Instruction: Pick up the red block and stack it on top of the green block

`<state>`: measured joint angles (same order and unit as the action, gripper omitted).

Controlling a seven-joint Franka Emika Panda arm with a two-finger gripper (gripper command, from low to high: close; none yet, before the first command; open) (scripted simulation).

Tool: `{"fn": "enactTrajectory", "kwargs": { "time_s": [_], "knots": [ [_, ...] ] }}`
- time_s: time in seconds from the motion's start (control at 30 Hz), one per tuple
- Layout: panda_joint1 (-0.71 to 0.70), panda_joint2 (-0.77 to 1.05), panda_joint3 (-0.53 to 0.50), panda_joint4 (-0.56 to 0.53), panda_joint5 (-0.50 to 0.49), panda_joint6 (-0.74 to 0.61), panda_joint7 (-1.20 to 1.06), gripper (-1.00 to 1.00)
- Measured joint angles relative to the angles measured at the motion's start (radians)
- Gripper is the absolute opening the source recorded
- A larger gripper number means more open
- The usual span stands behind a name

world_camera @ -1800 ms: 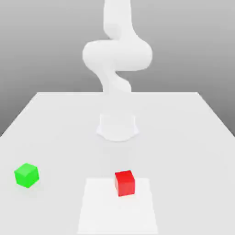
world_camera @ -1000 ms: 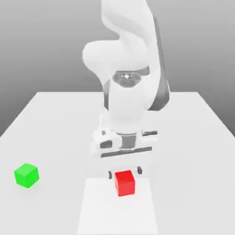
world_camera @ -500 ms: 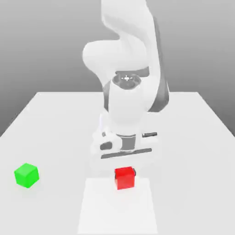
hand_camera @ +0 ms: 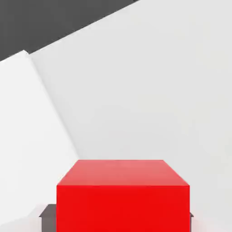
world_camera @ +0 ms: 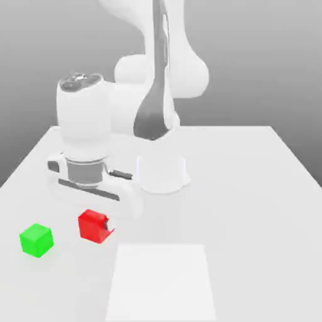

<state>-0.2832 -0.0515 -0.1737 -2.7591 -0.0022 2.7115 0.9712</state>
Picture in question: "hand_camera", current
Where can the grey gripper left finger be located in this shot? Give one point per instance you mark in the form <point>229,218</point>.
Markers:
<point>49,217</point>

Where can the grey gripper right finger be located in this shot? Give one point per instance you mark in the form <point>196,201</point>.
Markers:
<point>191,223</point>

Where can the small red cube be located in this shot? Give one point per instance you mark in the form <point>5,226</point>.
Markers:
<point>123,203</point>

